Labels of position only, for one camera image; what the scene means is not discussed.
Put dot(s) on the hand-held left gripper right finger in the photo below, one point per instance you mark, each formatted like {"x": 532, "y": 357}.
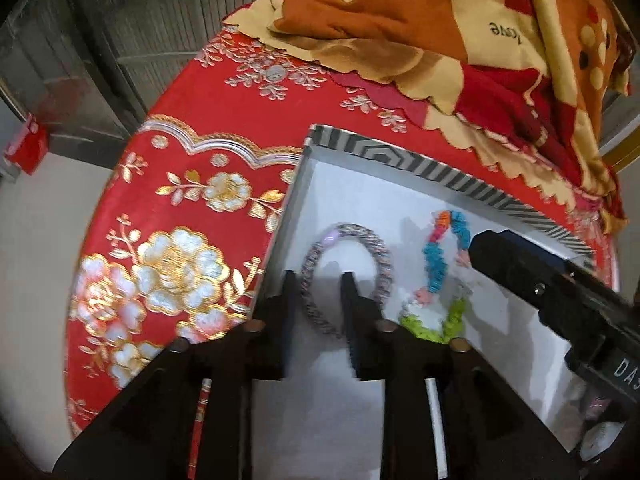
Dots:
{"x": 351, "y": 310}

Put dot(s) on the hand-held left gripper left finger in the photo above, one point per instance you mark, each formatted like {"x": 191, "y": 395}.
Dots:
{"x": 289, "y": 320}

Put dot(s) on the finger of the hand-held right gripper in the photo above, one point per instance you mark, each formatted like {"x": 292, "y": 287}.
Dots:
{"x": 505, "y": 270}

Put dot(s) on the multicolour spiral scrunchie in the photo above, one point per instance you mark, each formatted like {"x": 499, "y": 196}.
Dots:
{"x": 434, "y": 265}

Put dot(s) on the white fluffy scrunchie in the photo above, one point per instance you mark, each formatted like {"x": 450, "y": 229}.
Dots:
{"x": 602, "y": 440}

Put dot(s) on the white tray with striped rim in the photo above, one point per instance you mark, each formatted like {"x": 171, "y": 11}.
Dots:
{"x": 350, "y": 195}

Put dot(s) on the red embroidered floral tablecloth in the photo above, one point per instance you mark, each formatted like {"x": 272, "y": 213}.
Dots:
{"x": 175, "y": 185}

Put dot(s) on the orange red patterned blanket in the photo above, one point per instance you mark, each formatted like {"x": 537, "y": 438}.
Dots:
{"x": 450, "y": 20}

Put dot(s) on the red box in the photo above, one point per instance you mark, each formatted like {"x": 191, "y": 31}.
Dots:
{"x": 27, "y": 145}

